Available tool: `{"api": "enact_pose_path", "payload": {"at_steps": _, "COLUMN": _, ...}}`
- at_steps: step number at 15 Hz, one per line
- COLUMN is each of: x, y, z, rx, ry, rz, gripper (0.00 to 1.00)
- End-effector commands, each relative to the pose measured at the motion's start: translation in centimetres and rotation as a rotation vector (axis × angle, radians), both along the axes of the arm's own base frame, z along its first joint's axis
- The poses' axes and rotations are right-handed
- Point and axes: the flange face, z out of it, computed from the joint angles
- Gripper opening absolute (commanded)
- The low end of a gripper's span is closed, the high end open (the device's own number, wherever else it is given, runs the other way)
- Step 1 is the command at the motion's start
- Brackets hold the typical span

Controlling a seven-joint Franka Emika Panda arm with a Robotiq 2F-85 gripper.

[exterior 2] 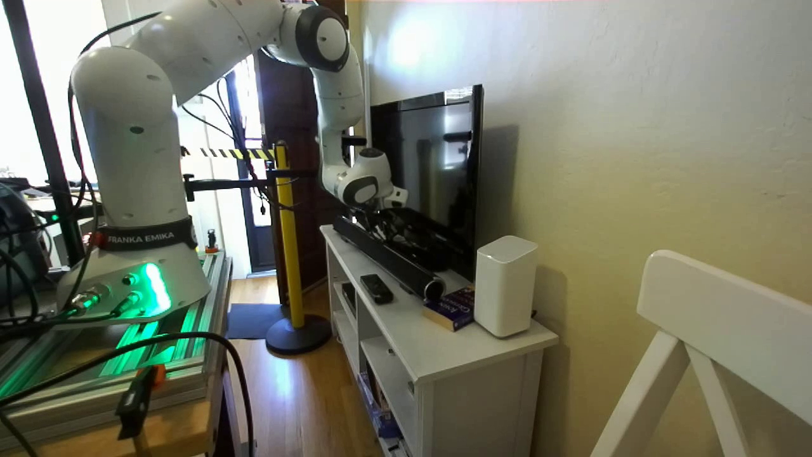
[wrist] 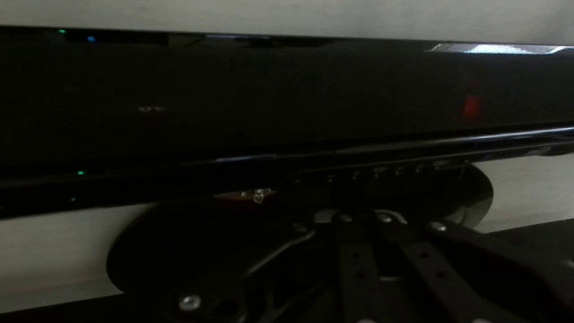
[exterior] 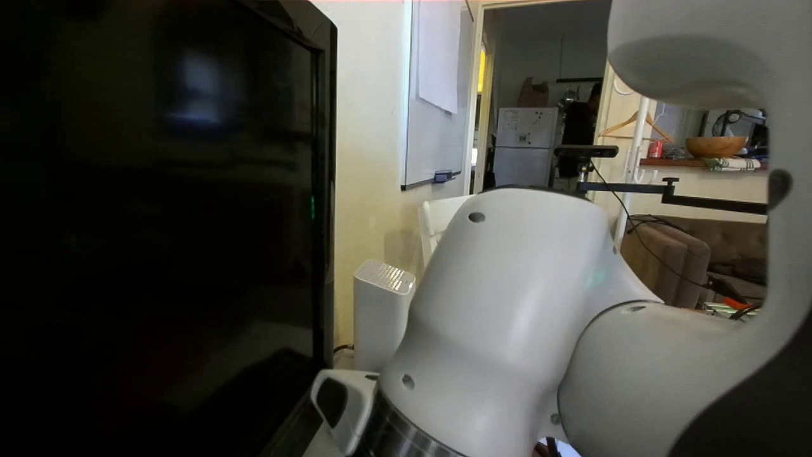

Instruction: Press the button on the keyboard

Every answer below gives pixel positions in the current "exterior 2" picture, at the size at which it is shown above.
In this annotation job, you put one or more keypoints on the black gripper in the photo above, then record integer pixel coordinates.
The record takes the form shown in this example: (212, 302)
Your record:
(383, 218)

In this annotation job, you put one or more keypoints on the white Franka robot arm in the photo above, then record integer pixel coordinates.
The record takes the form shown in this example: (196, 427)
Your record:
(135, 152)

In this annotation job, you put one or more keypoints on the black soundbar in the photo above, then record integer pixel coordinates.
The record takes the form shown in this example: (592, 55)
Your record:
(394, 258)

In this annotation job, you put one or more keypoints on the black remote control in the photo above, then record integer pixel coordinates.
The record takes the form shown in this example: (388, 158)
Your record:
(377, 288)

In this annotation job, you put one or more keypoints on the black flat screen TV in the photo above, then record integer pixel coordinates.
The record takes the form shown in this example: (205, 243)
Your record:
(440, 161)

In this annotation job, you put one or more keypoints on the purple book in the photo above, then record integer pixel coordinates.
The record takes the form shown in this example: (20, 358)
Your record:
(453, 309)

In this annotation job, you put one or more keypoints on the white router box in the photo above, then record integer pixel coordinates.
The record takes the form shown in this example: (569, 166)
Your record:
(505, 288)

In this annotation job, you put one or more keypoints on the dark brown door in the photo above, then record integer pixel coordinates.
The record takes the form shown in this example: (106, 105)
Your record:
(288, 109)

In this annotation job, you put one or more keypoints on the blue floor mat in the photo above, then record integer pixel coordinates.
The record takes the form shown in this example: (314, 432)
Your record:
(248, 321)

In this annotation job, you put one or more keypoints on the yellow black hazard tape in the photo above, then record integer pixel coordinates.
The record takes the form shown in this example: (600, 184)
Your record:
(224, 152)

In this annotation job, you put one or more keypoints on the white TV stand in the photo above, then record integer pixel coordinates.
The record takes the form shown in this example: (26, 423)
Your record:
(448, 381)

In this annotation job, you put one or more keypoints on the blue shelf items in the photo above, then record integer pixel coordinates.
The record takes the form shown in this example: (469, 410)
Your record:
(383, 419)

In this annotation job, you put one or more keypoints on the black orange clamp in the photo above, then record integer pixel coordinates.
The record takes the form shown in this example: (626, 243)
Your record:
(138, 401)

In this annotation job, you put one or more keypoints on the black upright pole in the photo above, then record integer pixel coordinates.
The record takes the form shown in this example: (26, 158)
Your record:
(47, 135)

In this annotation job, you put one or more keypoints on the white wooden chair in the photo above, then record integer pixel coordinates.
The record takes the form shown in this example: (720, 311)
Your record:
(718, 330)

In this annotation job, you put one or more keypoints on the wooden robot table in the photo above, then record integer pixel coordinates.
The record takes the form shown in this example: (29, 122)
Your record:
(101, 434)

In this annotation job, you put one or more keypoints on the black equipment box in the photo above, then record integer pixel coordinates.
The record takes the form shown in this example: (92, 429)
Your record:
(17, 255)

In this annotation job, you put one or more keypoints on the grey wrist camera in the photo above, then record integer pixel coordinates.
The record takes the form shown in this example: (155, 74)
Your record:
(394, 197)

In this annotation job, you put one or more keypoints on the yellow post black base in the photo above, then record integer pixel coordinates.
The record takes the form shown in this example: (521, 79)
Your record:
(290, 255)

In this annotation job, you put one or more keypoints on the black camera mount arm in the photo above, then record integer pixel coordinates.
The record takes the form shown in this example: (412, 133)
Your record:
(229, 184)

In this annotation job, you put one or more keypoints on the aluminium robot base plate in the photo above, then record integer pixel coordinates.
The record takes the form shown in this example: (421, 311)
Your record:
(110, 356)

